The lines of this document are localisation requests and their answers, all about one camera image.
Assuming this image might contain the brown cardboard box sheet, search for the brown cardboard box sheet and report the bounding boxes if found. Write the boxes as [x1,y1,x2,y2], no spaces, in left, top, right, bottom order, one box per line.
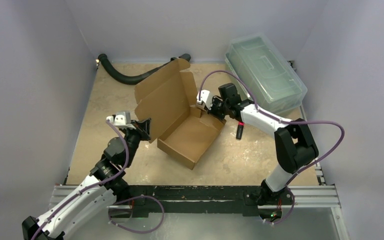
[134,58,226,170]

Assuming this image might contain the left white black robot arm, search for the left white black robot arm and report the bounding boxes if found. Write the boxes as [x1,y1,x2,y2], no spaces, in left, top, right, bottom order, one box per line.
[21,114,151,240]

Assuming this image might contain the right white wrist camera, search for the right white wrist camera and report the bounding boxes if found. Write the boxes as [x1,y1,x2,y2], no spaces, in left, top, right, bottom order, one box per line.
[196,89,213,111]

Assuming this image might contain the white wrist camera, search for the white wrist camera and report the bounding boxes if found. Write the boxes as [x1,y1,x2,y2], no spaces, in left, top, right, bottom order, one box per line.
[196,89,213,111]
[106,111,136,129]

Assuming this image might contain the black corrugated hose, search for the black corrugated hose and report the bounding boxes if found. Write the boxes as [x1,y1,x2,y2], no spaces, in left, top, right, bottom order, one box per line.
[97,53,192,86]

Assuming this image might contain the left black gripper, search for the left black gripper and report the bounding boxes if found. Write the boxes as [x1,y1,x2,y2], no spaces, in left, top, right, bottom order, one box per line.
[121,117,151,166]

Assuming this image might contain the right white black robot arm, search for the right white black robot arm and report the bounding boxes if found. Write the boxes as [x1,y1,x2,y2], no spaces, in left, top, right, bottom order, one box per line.
[196,83,319,205]

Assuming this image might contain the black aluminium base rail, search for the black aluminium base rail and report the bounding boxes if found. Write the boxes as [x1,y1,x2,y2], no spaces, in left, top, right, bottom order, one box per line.
[47,184,342,220]

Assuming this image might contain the black red marker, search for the black red marker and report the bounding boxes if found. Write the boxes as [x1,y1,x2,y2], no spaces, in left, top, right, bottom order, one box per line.
[235,121,245,140]

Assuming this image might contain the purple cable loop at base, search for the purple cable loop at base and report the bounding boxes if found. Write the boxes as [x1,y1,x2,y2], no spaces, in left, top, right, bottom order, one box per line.
[107,191,166,233]

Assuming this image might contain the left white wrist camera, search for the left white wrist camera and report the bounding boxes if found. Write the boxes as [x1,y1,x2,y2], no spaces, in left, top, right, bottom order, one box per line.
[106,111,136,129]

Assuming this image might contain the clear plastic storage bin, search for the clear plastic storage bin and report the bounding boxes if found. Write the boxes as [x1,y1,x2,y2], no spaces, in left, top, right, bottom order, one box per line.
[225,33,308,117]

